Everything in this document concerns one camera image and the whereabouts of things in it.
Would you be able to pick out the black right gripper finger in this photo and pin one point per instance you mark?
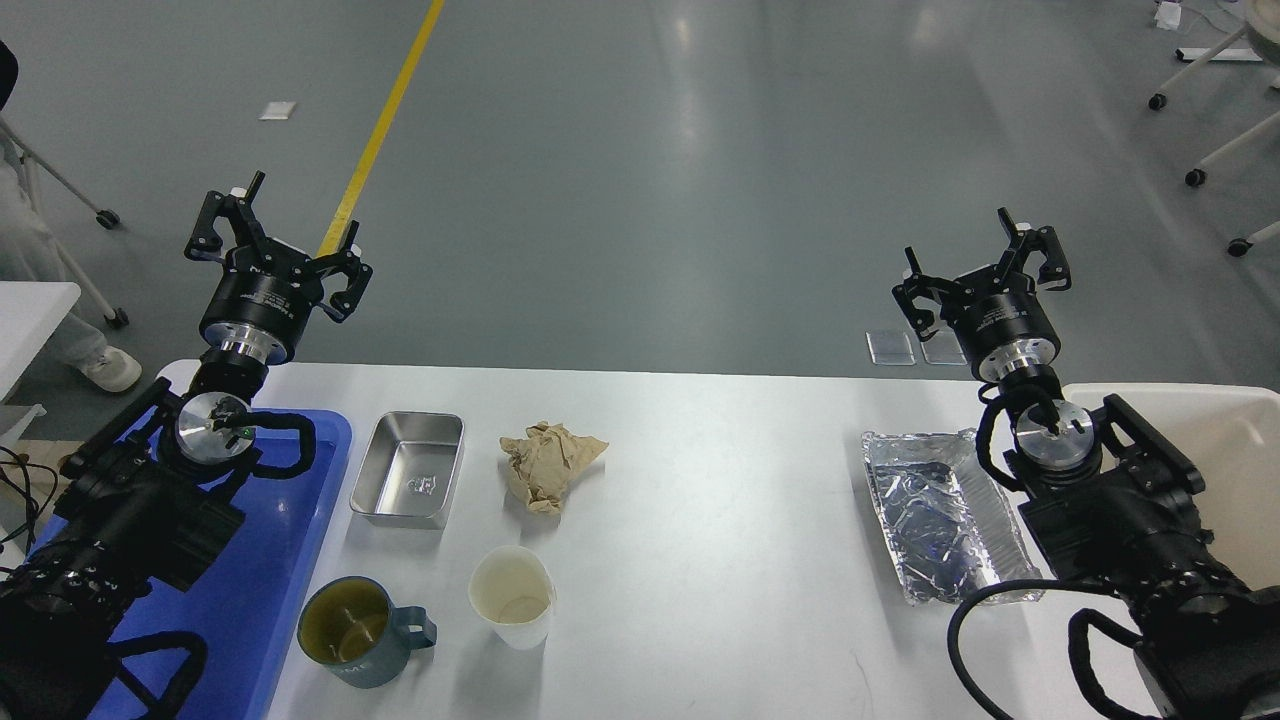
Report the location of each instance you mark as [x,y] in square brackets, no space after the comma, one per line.
[926,300]
[1054,273]

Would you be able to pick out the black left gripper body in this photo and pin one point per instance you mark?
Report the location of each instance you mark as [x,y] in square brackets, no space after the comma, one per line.
[272,302]

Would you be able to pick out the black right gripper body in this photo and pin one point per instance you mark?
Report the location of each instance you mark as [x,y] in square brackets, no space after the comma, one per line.
[1001,325]

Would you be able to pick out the stainless steel rectangular tin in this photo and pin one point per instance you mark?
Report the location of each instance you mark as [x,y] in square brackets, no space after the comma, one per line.
[410,471]

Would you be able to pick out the dark teal mug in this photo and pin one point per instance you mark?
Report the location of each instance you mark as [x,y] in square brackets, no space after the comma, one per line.
[354,629]

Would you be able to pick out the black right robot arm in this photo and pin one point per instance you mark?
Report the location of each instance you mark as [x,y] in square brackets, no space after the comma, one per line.
[1109,501]

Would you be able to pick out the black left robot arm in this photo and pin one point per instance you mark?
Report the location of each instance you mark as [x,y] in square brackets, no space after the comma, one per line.
[151,495]

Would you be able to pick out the clear floor plate right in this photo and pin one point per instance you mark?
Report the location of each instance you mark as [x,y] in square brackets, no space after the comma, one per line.
[944,349]

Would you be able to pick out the clear floor plate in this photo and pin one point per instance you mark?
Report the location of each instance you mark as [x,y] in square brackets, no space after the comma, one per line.
[944,349]
[890,348]

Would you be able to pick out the clear floor plate left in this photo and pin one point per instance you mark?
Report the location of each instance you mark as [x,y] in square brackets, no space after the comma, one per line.
[890,348]

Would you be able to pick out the white sneaker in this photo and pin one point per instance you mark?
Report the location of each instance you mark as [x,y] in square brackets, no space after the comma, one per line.
[114,371]

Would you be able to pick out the aluminium foil tray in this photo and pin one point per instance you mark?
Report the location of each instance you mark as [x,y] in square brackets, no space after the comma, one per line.
[946,525]

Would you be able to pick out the white side table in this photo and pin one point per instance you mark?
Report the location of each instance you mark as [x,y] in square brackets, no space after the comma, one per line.
[30,312]

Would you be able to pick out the white plastic bin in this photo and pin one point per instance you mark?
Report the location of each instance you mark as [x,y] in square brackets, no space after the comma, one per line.
[1231,433]

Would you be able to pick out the crumpled brown paper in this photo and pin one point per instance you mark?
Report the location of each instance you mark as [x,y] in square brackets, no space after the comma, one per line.
[544,464]

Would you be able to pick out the blue plastic tray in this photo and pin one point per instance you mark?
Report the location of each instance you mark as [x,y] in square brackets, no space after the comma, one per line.
[243,605]

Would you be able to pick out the white paper cup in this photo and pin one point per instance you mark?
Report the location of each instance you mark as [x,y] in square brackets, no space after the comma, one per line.
[511,590]

